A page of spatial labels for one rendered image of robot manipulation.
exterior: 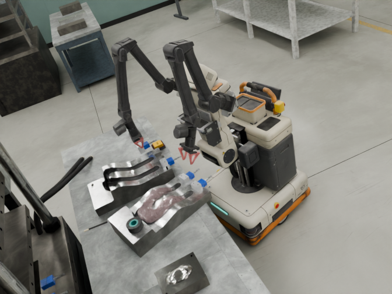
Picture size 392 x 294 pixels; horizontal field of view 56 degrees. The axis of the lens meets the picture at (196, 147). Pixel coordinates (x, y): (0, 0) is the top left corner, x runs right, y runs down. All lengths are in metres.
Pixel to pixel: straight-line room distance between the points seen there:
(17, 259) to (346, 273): 1.92
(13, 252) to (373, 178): 2.57
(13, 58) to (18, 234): 4.16
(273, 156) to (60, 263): 1.44
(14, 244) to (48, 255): 0.28
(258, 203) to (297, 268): 0.50
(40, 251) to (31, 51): 4.02
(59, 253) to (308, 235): 1.67
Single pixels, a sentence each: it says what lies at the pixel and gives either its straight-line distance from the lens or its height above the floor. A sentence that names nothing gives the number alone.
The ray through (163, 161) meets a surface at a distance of 2.22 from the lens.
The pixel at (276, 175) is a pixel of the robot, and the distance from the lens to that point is 2.61.
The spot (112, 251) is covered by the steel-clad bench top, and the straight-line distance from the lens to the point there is 2.03.
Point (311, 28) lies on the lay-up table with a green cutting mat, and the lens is 5.24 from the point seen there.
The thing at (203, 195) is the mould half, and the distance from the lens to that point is 2.01.
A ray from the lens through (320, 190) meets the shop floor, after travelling 3.13.
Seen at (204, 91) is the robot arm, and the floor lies 1.33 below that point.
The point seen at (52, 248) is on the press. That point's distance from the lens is 2.27.
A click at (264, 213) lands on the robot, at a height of 0.26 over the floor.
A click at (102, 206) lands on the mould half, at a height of 0.86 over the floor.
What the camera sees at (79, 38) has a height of 0.75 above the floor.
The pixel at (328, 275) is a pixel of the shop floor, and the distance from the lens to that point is 2.66.
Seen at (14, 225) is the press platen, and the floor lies 1.04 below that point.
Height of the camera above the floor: 2.24
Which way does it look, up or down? 36 degrees down
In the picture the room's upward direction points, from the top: 17 degrees counter-clockwise
